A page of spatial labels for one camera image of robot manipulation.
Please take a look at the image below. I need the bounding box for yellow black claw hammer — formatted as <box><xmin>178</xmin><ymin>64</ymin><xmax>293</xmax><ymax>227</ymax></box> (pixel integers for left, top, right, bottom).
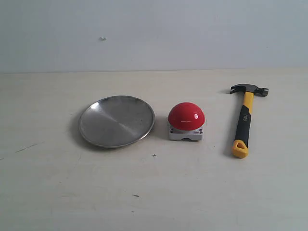
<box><xmin>230</xmin><ymin>84</ymin><xmax>269</xmax><ymax>158</ymax></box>

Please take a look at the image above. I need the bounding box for red dome push button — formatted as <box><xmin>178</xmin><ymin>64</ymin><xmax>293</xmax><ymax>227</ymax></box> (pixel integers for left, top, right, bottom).
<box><xmin>167</xmin><ymin>102</ymin><xmax>206</xmax><ymax>141</ymax></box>

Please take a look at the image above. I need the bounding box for round steel plate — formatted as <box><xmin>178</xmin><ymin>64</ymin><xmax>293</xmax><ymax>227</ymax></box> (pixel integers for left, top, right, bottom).
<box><xmin>78</xmin><ymin>95</ymin><xmax>155</xmax><ymax>149</ymax></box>

